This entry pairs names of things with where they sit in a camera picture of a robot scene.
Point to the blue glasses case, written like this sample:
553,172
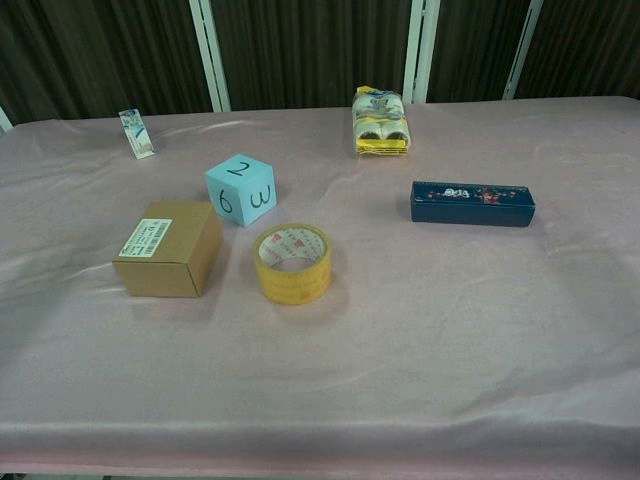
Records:
470,212

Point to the brown cardboard box with label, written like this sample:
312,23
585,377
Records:
160,275

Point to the yellow packing tape roll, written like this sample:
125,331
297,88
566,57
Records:
292,286

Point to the light blue numbered cube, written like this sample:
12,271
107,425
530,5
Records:
240,172

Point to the pink tablecloth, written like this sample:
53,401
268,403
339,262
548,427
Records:
400,325

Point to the yellow white tissue pack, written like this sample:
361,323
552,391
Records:
380,120

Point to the dark brown partition panel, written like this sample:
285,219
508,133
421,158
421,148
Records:
100,50
470,45
590,45
310,50

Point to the small white blue carton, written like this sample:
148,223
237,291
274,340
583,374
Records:
137,132

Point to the white metal frame post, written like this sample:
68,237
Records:
419,60
522,50
3,120
212,65

